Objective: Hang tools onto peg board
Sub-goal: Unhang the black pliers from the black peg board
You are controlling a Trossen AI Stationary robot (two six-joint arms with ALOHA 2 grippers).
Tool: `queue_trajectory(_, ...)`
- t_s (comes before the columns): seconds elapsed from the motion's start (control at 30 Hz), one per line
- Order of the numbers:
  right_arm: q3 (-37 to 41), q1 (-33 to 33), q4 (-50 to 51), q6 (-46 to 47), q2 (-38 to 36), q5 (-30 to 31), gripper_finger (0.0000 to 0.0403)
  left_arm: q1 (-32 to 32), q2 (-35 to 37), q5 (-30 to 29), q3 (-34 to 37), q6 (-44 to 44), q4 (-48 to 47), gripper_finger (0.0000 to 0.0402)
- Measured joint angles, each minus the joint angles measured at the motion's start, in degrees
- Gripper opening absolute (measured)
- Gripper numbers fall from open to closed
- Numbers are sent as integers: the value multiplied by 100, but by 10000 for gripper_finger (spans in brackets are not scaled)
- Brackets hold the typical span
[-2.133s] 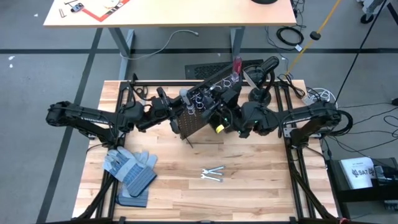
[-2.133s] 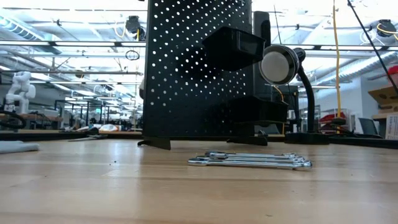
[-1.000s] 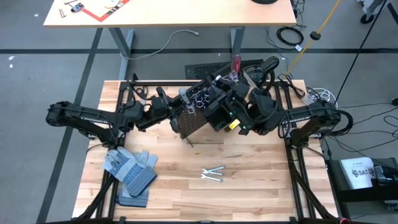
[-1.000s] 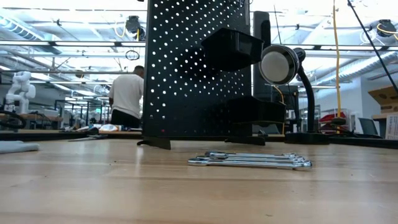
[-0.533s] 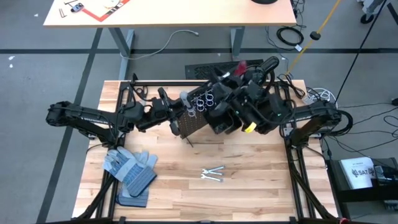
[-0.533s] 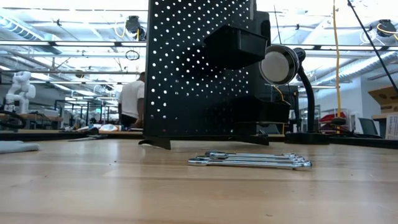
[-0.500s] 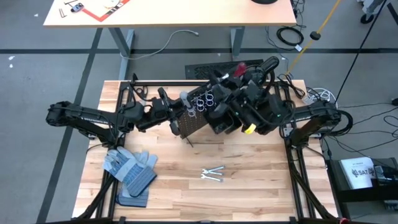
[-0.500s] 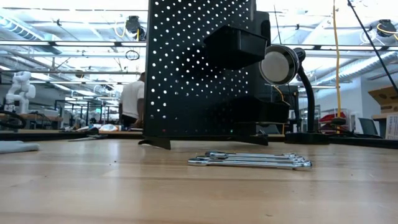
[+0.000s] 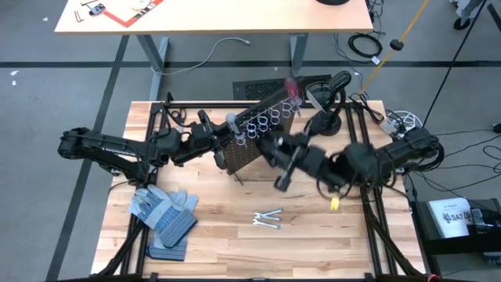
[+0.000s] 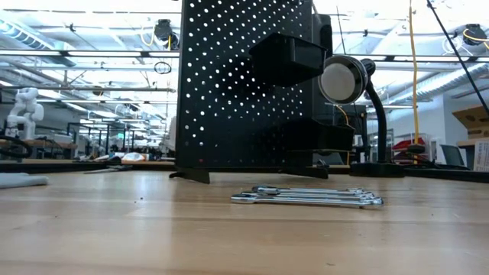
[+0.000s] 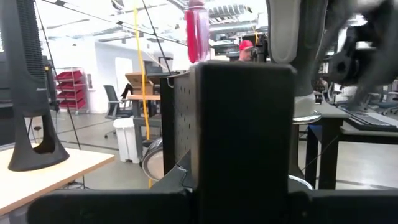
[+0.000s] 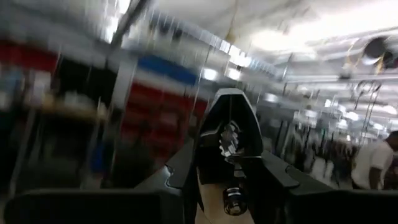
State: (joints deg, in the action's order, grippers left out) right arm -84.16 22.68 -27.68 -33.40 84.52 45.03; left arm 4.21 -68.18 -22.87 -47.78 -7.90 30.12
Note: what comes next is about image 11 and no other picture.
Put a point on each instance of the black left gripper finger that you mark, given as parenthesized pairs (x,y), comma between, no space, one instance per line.
(180,180)

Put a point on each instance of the black metal peg board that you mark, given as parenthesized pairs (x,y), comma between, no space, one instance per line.
(245,130)

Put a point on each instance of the white trash bin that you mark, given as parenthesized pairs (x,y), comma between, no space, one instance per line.
(126,140)

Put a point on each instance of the black keyboard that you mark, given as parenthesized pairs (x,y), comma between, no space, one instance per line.
(370,121)

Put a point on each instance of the black desk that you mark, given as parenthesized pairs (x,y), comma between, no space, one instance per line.
(329,140)

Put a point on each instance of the brown cardboard box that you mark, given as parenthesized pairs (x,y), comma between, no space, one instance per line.
(138,82)

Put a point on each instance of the office chair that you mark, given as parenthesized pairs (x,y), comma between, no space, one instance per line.
(110,99)

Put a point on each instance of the person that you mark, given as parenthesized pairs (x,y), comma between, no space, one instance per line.
(245,51)

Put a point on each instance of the light wood table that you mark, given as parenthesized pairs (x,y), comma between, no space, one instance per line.
(46,177)

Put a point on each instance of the thin black pole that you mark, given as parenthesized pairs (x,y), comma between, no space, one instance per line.
(57,74)
(157,40)

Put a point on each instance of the red translucent hanging object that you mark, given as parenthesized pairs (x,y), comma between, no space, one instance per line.
(192,37)

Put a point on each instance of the red bin rack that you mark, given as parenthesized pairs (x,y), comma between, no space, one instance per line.
(70,76)

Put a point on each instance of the black mesh tower stand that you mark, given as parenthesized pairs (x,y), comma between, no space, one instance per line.
(28,62)

